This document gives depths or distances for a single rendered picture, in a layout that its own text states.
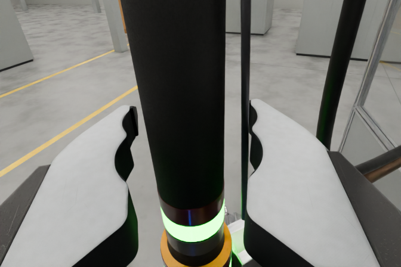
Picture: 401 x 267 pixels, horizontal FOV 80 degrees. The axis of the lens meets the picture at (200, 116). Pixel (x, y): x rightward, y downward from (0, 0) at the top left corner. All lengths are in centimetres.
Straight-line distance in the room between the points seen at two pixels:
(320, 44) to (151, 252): 492
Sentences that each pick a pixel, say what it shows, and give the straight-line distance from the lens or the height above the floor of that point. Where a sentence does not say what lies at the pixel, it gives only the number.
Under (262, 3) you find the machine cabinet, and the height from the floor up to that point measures 83.
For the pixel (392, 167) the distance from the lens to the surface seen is 30.
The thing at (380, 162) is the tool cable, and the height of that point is 156.
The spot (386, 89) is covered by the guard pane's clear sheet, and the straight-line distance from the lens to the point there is 145.
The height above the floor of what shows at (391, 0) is 155.
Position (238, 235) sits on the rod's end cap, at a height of 155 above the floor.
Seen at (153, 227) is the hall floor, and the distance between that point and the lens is 211.
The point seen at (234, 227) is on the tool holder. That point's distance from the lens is 20.
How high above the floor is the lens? 172
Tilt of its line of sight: 32 degrees down
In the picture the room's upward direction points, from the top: 3 degrees counter-clockwise
